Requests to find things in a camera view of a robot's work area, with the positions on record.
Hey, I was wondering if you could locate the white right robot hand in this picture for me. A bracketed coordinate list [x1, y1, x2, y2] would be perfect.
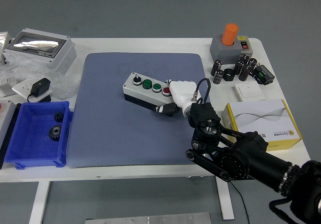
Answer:
[153, 78, 199, 119]

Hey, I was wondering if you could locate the grey four-button control box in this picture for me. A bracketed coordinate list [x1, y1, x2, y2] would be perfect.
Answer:
[122, 71, 177, 112]

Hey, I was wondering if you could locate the grey block holder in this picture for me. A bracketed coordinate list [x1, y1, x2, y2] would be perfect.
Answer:
[209, 34, 243, 65]

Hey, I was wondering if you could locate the orange cylinder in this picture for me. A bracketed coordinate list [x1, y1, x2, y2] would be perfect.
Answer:
[221, 23, 239, 47]

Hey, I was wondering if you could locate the grey-blue table mat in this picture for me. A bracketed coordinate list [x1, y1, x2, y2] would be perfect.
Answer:
[67, 52, 214, 169]

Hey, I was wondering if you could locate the black module with green terminal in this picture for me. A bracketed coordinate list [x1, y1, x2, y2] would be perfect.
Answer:
[253, 64, 276, 85]

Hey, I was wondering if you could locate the white and yellow cardboard box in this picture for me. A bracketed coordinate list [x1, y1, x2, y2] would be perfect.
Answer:
[222, 99, 303, 152]

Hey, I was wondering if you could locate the white table leg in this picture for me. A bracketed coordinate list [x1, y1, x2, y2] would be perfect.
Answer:
[29, 181, 51, 224]
[215, 176, 235, 221]

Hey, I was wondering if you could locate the small black gear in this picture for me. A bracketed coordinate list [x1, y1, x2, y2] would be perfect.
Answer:
[53, 111, 65, 123]

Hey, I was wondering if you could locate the silver metal plate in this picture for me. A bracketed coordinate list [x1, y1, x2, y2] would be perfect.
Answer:
[85, 211, 211, 224]

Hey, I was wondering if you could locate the large black gear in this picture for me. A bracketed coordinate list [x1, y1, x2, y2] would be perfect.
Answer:
[47, 124, 63, 142]

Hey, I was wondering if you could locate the black power adapter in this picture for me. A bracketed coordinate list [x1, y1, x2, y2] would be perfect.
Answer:
[26, 77, 52, 103]

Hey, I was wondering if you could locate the clear plastic bag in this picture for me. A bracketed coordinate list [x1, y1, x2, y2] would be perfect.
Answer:
[0, 54, 78, 99]

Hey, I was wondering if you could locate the blue plastic bin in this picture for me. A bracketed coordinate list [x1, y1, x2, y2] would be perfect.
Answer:
[4, 100, 74, 170]

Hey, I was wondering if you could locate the small white carton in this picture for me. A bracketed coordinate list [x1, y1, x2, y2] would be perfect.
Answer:
[0, 77, 16, 98]

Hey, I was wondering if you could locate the black ring nut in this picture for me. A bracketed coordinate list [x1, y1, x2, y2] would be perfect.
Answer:
[223, 68, 235, 82]

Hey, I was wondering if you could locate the white wall switch plate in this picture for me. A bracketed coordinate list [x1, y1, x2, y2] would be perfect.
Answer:
[234, 82, 266, 102]

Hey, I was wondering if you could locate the grey switch box yellow label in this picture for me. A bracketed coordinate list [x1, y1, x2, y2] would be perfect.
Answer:
[237, 35, 254, 58]

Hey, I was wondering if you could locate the thin black cable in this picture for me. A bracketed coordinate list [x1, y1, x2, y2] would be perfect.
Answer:
[229, 180, 250, 224]

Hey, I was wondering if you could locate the grey enclosure with clear window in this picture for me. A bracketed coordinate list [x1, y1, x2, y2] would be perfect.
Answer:
[2, 28, 77, 75]

